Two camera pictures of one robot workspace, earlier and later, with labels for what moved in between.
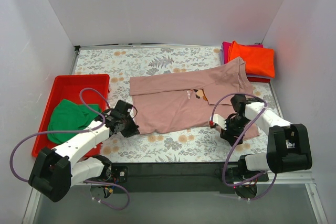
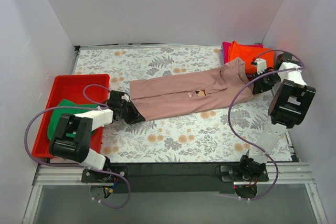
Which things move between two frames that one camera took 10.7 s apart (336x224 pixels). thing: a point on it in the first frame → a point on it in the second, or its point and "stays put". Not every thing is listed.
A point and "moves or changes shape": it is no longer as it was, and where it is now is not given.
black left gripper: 128,127 → 128,112
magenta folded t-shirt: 226,45 stays put
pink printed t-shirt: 184,100 moves or changes shape
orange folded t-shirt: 259,61 stays put
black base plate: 184,178 stays put
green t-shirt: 67,116 stays put
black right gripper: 231,134 → 261,86
